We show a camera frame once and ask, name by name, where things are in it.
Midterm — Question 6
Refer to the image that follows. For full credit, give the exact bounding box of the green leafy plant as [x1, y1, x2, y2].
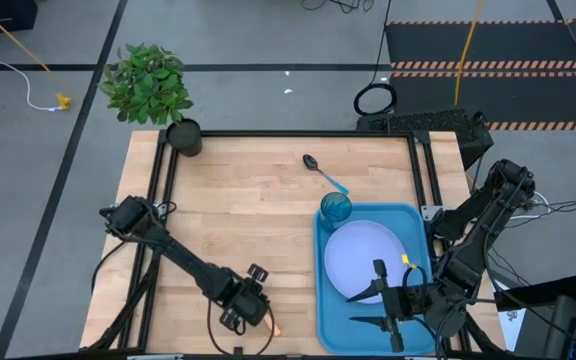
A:
[98, 42, 194, 126]

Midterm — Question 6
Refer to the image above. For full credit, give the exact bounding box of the black hanging cable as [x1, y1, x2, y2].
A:
[370, 0, 394, 86]

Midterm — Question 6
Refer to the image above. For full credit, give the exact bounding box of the black coiled cable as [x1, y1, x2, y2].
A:
[352, 82, 398, 117]

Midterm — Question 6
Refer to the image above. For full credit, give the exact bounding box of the white floor cable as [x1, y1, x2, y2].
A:
[0, 0, 62, 112]

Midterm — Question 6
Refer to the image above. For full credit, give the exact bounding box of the teal faceted plastic cup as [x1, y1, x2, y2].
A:
[319, 191, 354, 232]

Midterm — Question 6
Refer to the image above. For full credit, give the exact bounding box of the blue-handled metal spoon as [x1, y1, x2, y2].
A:
[301, 153, 350, 196]

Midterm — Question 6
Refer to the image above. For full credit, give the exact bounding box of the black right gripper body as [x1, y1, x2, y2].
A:
[371, 258, 439, 354]

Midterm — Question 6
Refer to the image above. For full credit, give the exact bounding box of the black hazard-striped floor mat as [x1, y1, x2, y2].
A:
[385, 18, 576, 132]

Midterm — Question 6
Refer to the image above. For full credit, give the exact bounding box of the black plant pot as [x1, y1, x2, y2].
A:
[165, 117, 204, 158]

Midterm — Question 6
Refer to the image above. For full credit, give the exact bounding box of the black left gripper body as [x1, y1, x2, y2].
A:
[217, 264, 274, 336]

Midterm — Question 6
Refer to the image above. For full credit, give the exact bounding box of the yellow hanging cable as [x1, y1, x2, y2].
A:
[453, 0, 485, 107]

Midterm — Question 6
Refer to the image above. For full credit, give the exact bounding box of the black aluminium table frame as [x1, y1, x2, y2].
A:
[80, 129, 507, 360]

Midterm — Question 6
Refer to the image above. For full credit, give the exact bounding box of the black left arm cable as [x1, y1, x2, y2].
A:
[206, 299, 276, 357]

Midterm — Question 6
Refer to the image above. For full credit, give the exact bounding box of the blue plastic tray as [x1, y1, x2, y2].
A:
[313, 201, 437, 357]

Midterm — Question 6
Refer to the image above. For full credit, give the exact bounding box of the lavender plastic plate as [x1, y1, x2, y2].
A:
[323, 219, 412, 305]

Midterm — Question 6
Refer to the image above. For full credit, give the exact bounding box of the yellow floor cable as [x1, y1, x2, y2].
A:
[0, 0, 64, 99]

